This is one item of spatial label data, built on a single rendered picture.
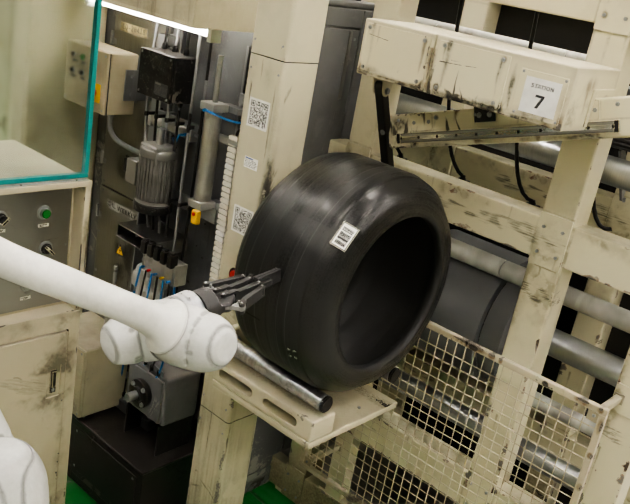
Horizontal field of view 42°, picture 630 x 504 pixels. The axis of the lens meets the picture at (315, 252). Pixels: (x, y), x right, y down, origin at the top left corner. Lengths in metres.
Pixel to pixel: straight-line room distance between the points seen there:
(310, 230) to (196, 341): 0.50
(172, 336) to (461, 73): 1.00
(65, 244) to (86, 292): 0.89
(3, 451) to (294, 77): 1.10
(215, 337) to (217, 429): 1.05
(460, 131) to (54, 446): 1.45
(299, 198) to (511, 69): 0.57
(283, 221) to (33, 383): 0.89
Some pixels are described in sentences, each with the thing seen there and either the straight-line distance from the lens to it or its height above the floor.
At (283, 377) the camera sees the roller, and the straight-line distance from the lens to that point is 2.07.
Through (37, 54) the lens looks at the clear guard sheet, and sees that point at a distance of 2.07.
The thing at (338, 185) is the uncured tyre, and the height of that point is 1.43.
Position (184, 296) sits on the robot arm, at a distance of 1.64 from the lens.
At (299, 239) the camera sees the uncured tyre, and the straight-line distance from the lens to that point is 1.81.
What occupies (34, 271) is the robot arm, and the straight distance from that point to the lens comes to 1.41.
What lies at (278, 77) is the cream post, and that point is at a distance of 2.06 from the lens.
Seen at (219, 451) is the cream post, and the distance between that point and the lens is 2.47.
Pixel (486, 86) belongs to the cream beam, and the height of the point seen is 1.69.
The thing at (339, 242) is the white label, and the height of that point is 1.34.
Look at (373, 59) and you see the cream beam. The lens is 2.19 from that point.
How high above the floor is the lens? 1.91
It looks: 20 degrees down
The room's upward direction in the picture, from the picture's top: 11 degrees clockwise
